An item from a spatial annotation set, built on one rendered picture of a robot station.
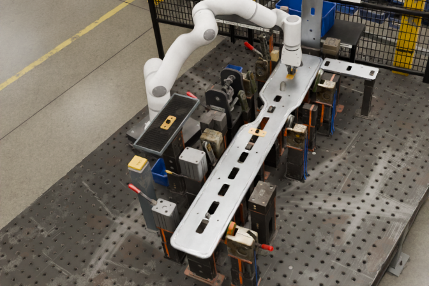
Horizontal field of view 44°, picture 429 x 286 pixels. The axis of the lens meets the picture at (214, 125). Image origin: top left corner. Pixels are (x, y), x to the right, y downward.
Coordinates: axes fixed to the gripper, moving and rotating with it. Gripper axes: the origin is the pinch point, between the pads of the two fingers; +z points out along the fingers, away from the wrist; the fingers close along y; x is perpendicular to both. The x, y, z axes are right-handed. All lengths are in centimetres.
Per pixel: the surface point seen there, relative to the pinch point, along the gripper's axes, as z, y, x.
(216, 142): -4, -12, -66
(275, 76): 3.0, -7.5, -4.1
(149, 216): 21, -33, -99
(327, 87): -1.1, 21.7, -8.1
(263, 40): -16.6, -15.0, -1.7
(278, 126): 2.9, 7.5, -39.0
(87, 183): 33, -81, -86
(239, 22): 0, -45, 33
